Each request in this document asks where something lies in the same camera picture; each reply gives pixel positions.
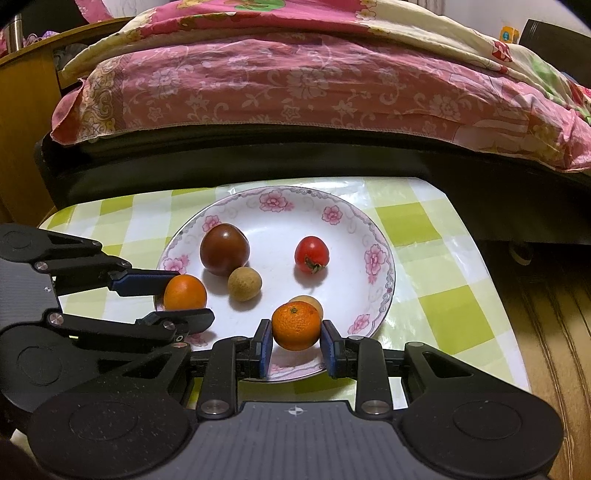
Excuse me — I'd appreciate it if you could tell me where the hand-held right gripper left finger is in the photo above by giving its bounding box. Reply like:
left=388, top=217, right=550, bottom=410
left=99, top=318, right=273, bottom=419

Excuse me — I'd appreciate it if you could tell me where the small orange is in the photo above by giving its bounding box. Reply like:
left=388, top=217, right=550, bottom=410
left=163, top=274, right=208, bottom=311
left=271, top=300, right=322, bottom=352

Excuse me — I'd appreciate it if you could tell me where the metal flask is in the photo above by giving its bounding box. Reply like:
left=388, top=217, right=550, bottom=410
left=8, top=14, right=25, bottom=52

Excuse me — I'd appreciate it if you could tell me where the dark bed frame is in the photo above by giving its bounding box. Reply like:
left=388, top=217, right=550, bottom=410
left=33, top=117, right=591, bottom=245

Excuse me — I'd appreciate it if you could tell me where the pink floral quilt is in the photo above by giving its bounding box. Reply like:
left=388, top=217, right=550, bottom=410
left=50, top=0, right=591, bottom=172

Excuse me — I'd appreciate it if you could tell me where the wooden cabinet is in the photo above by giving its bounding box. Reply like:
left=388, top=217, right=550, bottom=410
left=0, top=17, right=118, bottom=223

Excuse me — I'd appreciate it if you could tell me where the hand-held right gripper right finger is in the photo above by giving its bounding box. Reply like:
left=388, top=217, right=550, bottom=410
left=322, top=318, right=491, bottom=417

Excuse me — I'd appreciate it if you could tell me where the green checked tablecloth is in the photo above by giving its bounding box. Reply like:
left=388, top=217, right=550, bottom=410
left=37, top=177, right=532, bottom=403

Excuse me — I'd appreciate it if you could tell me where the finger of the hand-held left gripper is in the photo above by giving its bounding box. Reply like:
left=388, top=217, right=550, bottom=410
left=32, top=230, right=184, bottom=298
left=43, top=307, right=216, bottom=354

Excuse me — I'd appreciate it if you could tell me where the tan longan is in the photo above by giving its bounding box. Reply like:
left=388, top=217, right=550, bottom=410
left=288, top=296, right=324, bottom=320
left=227, top=267, right=263, bottom=302

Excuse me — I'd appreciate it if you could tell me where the dark headboard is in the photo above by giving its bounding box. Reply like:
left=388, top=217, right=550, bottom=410
left=519, top=18, right=591, bottom=86

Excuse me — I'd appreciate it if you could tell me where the dark red tomato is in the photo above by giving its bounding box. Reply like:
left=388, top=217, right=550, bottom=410
left=199, top=223, right=250, bottom=277

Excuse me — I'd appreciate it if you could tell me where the red cherry tomato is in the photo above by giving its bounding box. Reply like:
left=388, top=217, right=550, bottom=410
left=294, top=236, right=330, bottom=274

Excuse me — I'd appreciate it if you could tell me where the white floral plate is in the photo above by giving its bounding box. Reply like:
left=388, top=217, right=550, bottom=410
left=154, top=185, right=396, bottom=383

